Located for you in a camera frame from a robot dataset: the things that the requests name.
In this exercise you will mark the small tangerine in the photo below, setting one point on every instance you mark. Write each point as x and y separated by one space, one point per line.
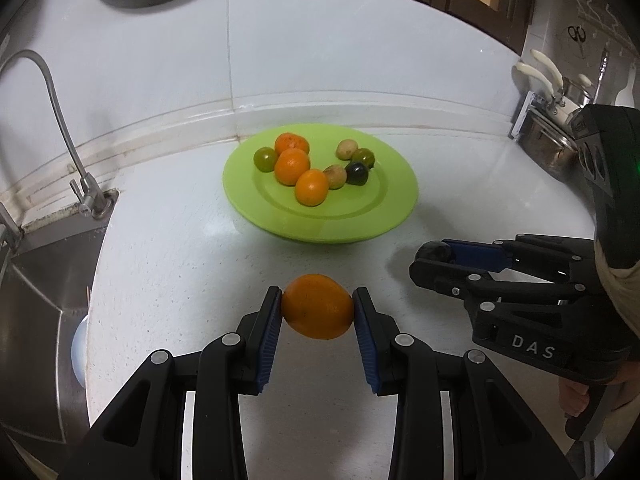
291 141
311 187

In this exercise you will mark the white bowl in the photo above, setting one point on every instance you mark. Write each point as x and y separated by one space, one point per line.
80 355

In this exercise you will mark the large green plum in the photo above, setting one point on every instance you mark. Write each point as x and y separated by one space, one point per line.
265 158

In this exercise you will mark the person's right hand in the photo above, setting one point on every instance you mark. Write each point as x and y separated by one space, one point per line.
572 400

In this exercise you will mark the small green plum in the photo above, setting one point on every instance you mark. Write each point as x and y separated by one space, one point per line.
366 155

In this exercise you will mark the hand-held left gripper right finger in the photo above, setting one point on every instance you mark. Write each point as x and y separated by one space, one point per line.
367 345

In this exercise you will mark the small yellow plum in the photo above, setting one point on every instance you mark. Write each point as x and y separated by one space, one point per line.
346 148

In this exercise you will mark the thin gooseneck faucet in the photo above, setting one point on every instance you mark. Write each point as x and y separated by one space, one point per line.
55 105

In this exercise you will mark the thick chrome faucet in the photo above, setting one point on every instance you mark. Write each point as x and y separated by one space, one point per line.
7 230

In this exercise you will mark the steel sink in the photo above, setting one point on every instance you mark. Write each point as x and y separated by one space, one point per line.
40 310

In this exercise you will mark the large yellow plum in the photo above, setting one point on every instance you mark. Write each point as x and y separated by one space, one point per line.
335 176

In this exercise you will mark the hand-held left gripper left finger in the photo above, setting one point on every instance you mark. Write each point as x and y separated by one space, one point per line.
267 345

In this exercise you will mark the green plate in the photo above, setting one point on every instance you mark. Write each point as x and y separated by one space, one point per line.
320 220

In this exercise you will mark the black scissors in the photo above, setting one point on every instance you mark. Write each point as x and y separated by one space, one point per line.
577 35

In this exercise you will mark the large orange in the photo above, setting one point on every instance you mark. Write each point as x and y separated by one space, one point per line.
317 307
292 166

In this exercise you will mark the white utensil rack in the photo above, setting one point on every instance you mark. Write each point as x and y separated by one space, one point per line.
522 115

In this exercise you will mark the person's right forearm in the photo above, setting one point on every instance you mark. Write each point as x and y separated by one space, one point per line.
622 295

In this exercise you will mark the dark plum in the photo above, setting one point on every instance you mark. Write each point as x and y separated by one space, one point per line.
357 174
432 250

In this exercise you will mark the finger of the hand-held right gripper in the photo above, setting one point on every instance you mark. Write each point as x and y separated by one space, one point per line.
480 255
450 280

